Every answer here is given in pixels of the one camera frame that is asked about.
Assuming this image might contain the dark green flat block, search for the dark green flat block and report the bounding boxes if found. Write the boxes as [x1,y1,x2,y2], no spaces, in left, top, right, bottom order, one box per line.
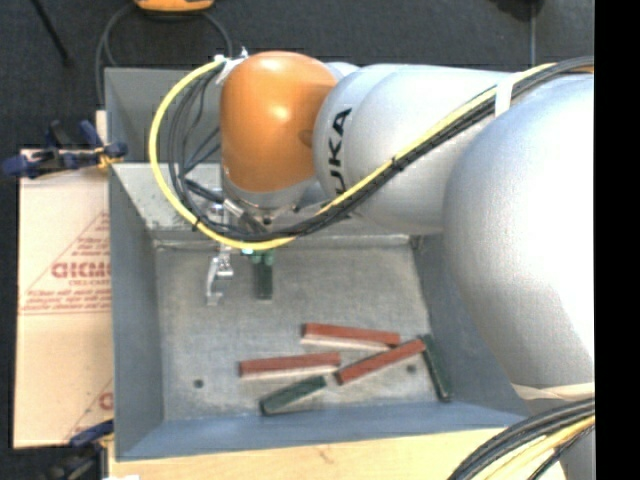
[418,333,453,404]
[258,373,329,417]

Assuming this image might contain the brown cardboard board, red print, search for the brown cardboard board, red print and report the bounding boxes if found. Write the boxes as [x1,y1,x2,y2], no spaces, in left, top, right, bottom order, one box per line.
[11,148,116,450]

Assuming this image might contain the grey metal bin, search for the grey metal bin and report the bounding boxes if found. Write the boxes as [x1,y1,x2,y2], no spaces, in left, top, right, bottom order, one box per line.
[102,66,532,462]

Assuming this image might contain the red-brown flat block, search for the red-brown flat block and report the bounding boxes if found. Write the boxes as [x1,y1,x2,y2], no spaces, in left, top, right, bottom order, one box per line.
[333,338,428,387]
[299,322,402,354]
[237,351,343,381]

